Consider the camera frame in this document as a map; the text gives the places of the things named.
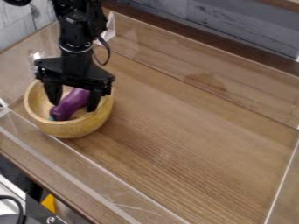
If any purple toy eggplant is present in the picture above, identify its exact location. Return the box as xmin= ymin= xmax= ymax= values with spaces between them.
xmin=50 ymin=88 xmax=90 ymax=121

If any clear acrylic tray wall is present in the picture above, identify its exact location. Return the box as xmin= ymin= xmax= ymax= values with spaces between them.
xmin=0 ymin=14 xmax=299 ymax=224

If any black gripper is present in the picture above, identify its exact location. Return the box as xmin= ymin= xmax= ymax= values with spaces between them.
xmin=34 ymin=49 xmax=115 ymax=112

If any brown wooden bowl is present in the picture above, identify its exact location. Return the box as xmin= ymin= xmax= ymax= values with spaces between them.
xmin=23 ymin=80 xmax=114 ymax=138

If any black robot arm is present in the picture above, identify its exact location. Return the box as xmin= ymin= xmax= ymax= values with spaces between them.
xmin=34 ymin=0 xmax=115 ymax=112

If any black cable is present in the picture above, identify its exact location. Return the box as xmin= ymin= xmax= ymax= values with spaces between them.
xmin=0 ymin=194 xmax=26 ymax=224

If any yellow black device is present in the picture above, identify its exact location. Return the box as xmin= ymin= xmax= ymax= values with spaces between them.
xmin=42 ymin=193 xmax=70 ymax=224

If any clear acrylic corner bracket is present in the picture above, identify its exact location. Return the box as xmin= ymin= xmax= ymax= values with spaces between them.
xmin=100 ymin=12 xmax=116 ymax=42

